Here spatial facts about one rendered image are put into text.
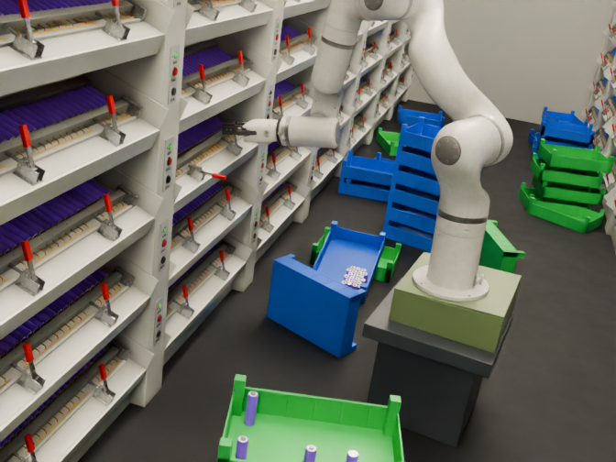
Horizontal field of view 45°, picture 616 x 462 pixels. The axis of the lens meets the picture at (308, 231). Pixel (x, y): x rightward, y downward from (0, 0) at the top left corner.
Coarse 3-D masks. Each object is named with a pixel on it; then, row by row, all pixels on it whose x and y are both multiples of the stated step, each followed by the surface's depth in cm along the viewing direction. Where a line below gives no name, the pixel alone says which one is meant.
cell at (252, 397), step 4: (248, 392) 133; (252, 392) 132; (256, 392) 133; (248, 396) 132; (252, 396) 132; (256, 396) 132; (248, 400) 132; (252, 400) 132; (256, 400) 132; (248, 404) 132; (252, 404) 132; (256, 404) 133; (248, 408) 133; (252, 408) 132; (256, 408) 133; (248, 412) 133; (252, 412) 133; (248, 416) 133; (252, 416) 133; (248, 420) 133; (252, 420) 134; (248, 424) 134; (252, 424) 134
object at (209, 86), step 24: (192, 48) 206; (216, 48) 218; (240, 48) 222; (192, 72) 192; (216, 72) 201; (240, 72) 208; (264, 72) 222; (192, 96) 184; (216, 96) 192; (240, 96) 207; (192, 120) 178
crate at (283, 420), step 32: (256, 416) 137; (288, 416) 138; (320, 416) 137; (352, 416) 137; (384, 416) 137; (224, 448) 117; (256, 448) 129; (288, 448) 130; (320, 448) 131; (352, 448) 132; (384, 448) 133
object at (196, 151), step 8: (216, 136) 214; (224, 136) 218; (232, 136) 223; (200, 144) 204; (208, 144) 206; (192, 152) 198; (200, 152) 202; (184, 160) 192; (192, 160) 197; (200, 160) 199; (176, 168) 188
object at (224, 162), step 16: (224, 112) 230; (224, 144) 218; (240, 144) 223; (256, 144) 229; (208, 160) 204; (224, 160) 208; (240, 160) 219; (208, 176) 196; (176, 192) 175; (192, 192) 187; (176, 208) 181
